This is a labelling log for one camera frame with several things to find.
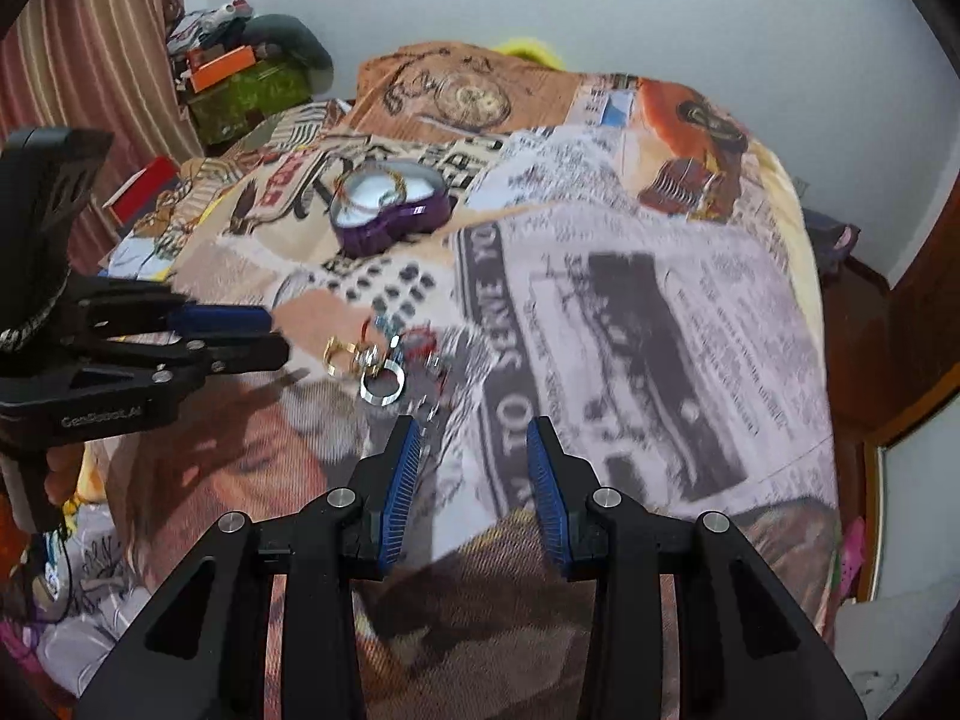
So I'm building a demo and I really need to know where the brown wooden furniture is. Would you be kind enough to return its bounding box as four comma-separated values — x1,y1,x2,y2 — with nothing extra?
816,180,960,631

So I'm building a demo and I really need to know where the white and red cloth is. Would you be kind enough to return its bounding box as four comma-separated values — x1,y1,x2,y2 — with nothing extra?
164,0,257,55

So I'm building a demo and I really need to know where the green box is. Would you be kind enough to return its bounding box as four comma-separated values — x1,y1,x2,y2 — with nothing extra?
183,60,313,145

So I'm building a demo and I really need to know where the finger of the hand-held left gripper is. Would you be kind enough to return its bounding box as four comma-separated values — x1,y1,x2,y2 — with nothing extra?
77,279,273,340
70,334,291,394

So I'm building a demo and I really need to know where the gold ring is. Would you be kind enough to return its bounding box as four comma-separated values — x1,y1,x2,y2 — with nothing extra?
323,337,360,377

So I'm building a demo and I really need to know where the purple cloth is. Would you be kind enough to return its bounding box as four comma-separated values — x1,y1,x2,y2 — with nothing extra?
805,205,865,280

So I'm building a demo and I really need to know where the framed mirror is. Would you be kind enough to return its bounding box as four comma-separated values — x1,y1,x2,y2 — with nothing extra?
861,430,960,607

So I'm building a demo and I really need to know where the person's left hand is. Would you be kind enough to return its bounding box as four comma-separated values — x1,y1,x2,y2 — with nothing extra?
43,444,86,512

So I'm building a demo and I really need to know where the striped brown curtain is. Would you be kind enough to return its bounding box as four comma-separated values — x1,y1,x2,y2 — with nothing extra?
0,0,205,275

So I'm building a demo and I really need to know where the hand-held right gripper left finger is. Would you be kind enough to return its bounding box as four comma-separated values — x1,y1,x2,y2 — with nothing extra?
75,415,422,720

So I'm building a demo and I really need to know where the pile of printed clothes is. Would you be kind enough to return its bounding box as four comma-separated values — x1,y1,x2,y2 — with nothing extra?
0,457,155,700

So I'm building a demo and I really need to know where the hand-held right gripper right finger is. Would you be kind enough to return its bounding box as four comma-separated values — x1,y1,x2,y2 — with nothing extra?
525,416,868,720

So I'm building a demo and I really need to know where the orange box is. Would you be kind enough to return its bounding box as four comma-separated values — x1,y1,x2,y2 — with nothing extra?
187,45,257,92

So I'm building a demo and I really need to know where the wide silver ring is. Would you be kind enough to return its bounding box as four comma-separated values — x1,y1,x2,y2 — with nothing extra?
359,359,407,407

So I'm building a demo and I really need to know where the pink item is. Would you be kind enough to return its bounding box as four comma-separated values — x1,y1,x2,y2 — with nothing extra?
838,516,868,606

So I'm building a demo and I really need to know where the yellow plush item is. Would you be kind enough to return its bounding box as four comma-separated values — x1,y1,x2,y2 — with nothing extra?
498,37,565,70

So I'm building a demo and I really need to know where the gold bangle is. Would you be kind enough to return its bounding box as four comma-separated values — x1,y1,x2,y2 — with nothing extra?
334,168,412,215

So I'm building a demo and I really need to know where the black cable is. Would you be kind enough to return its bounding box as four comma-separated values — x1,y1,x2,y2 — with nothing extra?
28,523,77,620

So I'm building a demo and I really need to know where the purple heart-shaped jewelry box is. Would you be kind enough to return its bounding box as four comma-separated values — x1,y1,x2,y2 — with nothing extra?
328,161,452,257

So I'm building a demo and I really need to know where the newspaper print blanket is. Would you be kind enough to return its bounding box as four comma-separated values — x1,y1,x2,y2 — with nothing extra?
96,43,846,720

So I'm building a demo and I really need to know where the red flat box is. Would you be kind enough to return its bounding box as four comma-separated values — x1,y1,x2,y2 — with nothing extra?
100,157,182,227

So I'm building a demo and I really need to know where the grey pillow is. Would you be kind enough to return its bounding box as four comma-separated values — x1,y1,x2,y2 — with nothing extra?
243,13,335,92

